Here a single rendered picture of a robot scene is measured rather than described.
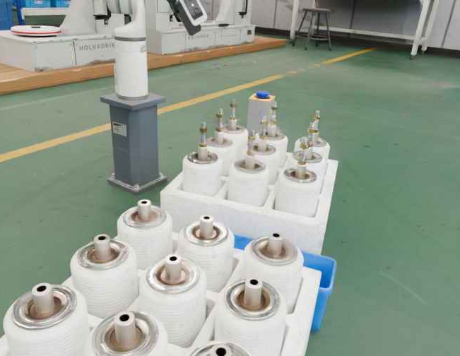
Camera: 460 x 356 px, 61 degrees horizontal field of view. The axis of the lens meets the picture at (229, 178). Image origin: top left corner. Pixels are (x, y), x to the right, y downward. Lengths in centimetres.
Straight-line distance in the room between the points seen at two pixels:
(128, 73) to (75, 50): 173
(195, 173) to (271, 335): 48
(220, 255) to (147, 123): 71
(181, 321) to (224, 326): 7
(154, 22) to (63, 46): 94
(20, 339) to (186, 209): 51
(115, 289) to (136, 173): 73
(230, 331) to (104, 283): 19
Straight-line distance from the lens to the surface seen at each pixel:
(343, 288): 100
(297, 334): 62
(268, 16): 660
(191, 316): 58
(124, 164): 131
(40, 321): 55
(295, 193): 87
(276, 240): 61
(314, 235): 88
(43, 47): 281
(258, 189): 90
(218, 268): 66
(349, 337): 89
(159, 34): 350
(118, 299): 63
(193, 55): 369
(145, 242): 68
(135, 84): 124
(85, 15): 318
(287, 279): 62
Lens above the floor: 63
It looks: 26 degrees down
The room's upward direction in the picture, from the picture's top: 4 degrees clockwise
